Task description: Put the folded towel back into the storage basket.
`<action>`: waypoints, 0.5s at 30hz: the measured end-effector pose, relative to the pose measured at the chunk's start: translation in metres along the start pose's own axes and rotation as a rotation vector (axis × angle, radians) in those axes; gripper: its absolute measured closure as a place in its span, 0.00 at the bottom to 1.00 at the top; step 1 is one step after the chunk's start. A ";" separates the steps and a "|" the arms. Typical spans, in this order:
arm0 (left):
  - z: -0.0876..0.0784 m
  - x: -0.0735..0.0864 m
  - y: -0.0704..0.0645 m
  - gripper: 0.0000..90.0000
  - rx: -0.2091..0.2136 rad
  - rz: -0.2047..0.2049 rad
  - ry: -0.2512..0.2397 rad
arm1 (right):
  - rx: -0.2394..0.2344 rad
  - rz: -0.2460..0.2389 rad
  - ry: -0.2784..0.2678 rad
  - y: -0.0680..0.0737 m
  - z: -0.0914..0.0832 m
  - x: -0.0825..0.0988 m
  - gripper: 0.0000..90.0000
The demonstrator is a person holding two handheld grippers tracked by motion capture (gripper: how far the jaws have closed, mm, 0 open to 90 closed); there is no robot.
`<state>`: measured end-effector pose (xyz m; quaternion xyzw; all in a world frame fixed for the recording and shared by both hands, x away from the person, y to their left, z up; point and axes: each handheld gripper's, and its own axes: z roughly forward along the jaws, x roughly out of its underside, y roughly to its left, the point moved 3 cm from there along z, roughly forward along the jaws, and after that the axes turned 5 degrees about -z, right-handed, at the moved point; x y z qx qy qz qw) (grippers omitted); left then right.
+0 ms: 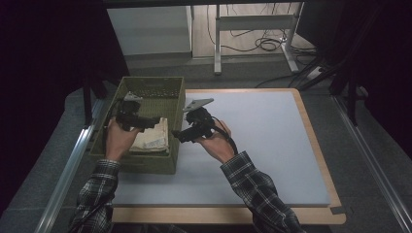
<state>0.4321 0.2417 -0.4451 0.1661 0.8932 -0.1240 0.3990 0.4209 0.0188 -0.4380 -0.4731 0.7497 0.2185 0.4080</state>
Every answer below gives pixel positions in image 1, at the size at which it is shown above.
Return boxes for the person's left hand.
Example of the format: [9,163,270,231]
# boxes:
[103,118,144,162]

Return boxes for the aluminium rail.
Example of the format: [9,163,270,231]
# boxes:
[332,94,412,233]
[33,96,107,233]

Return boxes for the black floor cables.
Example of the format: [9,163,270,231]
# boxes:
[206,2,319,89]

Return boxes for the green woven plastic basket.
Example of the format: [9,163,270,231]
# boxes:
[88,76,187,176]

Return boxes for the right hand-held gripper cable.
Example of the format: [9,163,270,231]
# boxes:
[209,116,239,155]

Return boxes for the white power strip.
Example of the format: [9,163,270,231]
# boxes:
[303,65,326,83]

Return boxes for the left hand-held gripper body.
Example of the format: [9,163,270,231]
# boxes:
[115,91,144,132]

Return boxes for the cream printed cloth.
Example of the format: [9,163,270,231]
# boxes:
[128,116,171,155]

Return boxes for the black stand leg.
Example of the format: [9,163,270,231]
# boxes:
[329,62,361,127]
[82,77,109,128]

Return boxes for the light wooden table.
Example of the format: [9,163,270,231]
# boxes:
[111,87,347,226]

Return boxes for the person's right hand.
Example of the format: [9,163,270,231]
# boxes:
[193,120,239,165]

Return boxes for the white cabinet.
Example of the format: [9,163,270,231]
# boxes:
[106,5,194,61]

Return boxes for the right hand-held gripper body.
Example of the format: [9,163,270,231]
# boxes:
[182,97,216,141]

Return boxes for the black tape piece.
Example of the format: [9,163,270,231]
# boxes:
[329,205,347,216]

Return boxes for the white desk frame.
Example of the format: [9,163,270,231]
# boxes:
[213,2,306,77]

